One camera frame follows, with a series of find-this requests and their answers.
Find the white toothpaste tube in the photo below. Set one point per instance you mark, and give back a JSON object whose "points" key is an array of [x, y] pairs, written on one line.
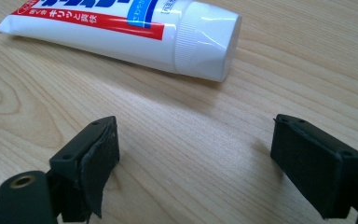
{"points": [[112, 31]]}

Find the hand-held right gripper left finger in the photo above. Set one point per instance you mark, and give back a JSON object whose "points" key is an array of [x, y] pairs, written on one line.
{"points": [[87, 161]]}

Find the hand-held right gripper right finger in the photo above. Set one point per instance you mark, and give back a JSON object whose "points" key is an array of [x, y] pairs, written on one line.
{"points": [[313, 168]]}

